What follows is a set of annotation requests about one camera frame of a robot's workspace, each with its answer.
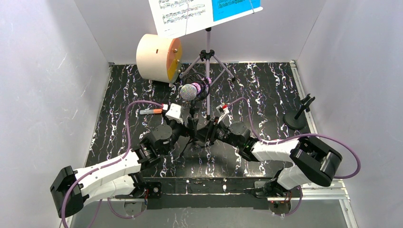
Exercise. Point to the cream and orange drum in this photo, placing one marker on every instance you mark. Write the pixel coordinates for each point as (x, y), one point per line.
(158, 58)

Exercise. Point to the white sheet music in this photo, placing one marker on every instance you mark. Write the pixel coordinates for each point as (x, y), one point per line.
(177, 18)

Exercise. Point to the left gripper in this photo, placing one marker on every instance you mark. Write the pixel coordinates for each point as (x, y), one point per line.
(190, 127)

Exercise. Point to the orange and grey marker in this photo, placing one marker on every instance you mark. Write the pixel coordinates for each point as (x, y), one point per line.
(150, 111)

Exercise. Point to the black tripod mic stand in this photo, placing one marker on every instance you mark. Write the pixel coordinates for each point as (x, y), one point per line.
(193, 104)

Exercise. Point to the black round-base mic stand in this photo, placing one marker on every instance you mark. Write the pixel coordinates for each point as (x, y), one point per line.
(293, 119)

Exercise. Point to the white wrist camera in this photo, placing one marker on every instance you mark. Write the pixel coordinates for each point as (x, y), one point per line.
(223, 110)
(173, 112)

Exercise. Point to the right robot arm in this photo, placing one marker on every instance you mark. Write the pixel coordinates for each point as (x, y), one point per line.
(313, 160)

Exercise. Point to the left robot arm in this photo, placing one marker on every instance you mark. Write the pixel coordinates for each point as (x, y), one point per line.
(72, 189)

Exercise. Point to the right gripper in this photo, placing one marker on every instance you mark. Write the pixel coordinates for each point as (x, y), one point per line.
(212, 129)

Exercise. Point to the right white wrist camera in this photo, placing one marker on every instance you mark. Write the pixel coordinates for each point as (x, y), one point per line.
(223, 110)

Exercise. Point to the silver tripod music stand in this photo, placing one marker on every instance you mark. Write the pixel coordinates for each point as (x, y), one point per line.
(205, 56)

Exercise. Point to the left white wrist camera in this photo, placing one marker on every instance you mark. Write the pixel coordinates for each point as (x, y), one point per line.
(173, 112)

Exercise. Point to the blue sheet music page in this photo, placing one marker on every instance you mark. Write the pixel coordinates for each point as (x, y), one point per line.
(226, 8)

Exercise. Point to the aluminium frame rail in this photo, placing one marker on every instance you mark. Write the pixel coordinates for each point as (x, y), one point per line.
(220, 203)

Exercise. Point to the blue mesh microphone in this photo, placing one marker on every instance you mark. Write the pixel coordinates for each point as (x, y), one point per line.
(196, 90)

